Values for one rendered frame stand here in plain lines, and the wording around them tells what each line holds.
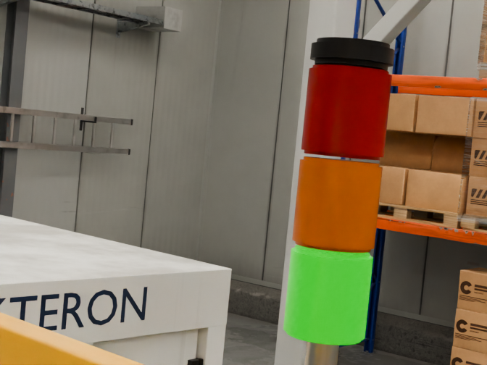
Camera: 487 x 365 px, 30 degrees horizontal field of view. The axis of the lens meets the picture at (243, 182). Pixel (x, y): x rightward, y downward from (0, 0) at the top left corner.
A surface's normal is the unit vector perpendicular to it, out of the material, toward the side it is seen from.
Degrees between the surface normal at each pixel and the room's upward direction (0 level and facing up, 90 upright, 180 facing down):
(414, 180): 89
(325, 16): 90
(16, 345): 90
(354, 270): 90
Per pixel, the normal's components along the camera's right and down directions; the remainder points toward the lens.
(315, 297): -0.34, 0.02
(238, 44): -0.62, -0.02
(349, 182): 0.18, 0.07
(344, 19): 0.73, 0.11
